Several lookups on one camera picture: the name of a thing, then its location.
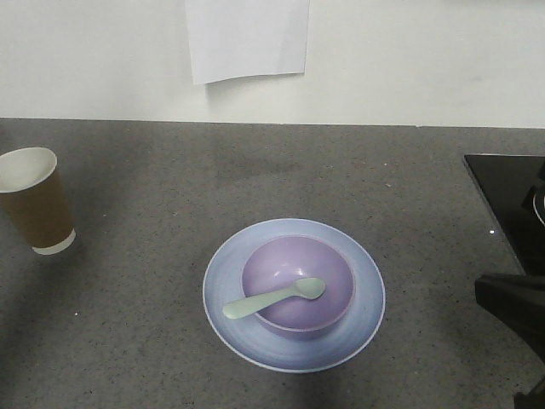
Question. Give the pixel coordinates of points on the light blue plastic plate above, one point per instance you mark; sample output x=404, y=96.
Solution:
x=249, y=339

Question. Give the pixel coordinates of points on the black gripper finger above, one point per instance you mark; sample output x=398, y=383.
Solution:
x=518, y=302

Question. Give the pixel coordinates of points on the pale green plastic spoon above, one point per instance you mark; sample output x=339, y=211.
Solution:
x=307, y=288

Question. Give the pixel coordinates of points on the brown paper cup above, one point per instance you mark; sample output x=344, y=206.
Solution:
x=32, y=194

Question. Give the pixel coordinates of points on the white paper sheet on wall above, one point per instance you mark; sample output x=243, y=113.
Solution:
x=238, y=39

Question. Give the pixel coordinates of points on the black glass stove top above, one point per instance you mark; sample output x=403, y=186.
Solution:
x=513, y=187

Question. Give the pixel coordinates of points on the lilac plastic bowl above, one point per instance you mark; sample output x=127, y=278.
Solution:
x=283, y=260

